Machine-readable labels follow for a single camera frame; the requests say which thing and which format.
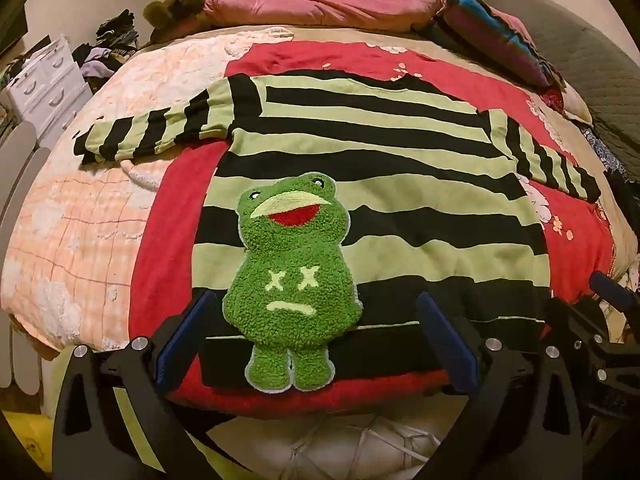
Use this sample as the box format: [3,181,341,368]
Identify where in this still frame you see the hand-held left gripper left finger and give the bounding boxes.
[52,289,251,480]

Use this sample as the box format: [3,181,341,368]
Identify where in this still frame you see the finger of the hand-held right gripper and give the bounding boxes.
[589,270,640,317]
[546,296,613,343]

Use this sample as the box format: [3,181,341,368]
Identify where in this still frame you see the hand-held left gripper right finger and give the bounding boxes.
[400,291,583,480]

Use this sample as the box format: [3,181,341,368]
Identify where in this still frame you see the green black striped frog sweater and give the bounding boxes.
[74,74,601,393]

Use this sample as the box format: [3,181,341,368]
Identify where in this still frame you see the pile of clothes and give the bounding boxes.
[75,7,152,82]

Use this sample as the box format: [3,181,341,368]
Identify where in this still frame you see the red floral blanket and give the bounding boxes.
[127,40,617,418]

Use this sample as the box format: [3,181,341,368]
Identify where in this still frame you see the dark blue patterned cloth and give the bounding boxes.
[580,124,640,243]

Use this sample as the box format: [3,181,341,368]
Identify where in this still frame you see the pink checked cloud blanket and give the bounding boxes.
[0,25,296,358]

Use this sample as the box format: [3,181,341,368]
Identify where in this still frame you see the white quilted mattress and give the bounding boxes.
[205,410,446,480]

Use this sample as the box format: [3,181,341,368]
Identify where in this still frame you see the yellow green mat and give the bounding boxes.
[0,409,55,478]

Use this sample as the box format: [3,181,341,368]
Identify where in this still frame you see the beige pillow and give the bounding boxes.
[561,84,594,127]

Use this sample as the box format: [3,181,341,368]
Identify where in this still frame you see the red patterned cloth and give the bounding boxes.
[539,87,567,112]

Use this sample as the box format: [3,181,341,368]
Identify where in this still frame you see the multicolour striped blanket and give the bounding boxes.
[434,0,557,90]

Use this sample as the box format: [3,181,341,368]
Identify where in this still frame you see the white drawer cabinet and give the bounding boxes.
[5,35,94,139]

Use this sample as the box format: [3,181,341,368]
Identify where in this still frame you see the brown furry coat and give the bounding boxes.
[142,0,287,47]

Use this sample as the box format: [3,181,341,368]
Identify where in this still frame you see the black flat television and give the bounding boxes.
[0,2,27,57]

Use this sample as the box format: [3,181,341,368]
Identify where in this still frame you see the pink quilt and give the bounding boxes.
[205,0,449,32]

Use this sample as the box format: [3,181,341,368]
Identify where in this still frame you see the white padded bed frame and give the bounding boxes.
[0,120,51,398]

